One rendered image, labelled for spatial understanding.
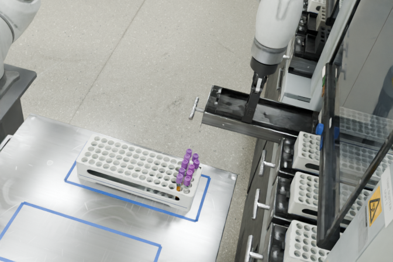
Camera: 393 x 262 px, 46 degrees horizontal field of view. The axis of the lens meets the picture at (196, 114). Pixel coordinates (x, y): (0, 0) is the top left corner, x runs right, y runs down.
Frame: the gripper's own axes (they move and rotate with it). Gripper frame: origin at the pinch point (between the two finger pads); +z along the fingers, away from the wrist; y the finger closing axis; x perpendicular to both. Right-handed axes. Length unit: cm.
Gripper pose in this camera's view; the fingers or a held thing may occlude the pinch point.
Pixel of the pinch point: (250, 110)
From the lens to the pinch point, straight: 138.5
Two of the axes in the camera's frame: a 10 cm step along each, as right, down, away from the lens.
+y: 2.2, -6.6, 7.2
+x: -9.7, -2.5, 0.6
